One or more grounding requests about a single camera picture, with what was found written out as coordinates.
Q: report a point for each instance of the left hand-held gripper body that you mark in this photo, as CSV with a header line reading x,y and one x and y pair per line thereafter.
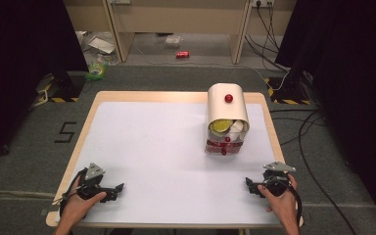
x,y
93,178

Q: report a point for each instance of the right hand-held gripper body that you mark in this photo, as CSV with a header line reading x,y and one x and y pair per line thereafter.
x,y
275,178

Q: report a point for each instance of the pile of white plastic cups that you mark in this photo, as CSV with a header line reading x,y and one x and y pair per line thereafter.
x,y
222,126

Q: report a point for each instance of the cream storage box with red knobs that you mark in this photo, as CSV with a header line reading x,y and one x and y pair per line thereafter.
x,y
226,107

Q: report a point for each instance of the person's right hand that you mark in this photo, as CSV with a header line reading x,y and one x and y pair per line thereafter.
x,y
282,205

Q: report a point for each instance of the person's left hand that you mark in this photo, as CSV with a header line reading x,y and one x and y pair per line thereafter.
x,y
76,207

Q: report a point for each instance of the white table sheet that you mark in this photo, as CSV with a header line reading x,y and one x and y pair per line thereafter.
x,y
163,156

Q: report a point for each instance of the black stand base striped tape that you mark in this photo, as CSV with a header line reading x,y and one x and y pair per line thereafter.
x,y
289,94
66,86

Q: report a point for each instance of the wooden table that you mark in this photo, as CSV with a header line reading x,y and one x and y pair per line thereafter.
x,y
163,96

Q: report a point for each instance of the green plastic bag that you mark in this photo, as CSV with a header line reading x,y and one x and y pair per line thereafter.
x,y
96,70

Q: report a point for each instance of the black curtain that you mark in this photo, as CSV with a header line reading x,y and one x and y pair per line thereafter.
x,y
352,65
19,65

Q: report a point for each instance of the red drink can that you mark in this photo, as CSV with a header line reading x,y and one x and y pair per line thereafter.
x,y
182,54

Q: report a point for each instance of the clear plastic package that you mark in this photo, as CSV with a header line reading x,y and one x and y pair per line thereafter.
x,y
173,40

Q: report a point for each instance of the beige wooden desk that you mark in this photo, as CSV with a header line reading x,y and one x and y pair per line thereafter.
x,y
179,14

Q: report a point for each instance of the white wall socket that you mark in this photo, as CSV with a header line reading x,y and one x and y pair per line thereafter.
x,y
263,2

